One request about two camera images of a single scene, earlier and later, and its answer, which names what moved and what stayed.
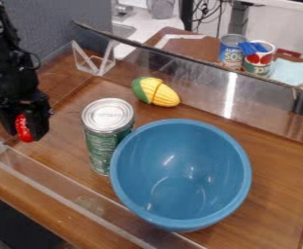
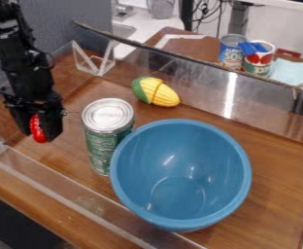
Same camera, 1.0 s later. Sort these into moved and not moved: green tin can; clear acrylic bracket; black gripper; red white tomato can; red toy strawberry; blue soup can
Moved: red toy strawberry; black gripper
Not moved: red white tomato can; blue soup can; green tin can; clear acrylic bracket
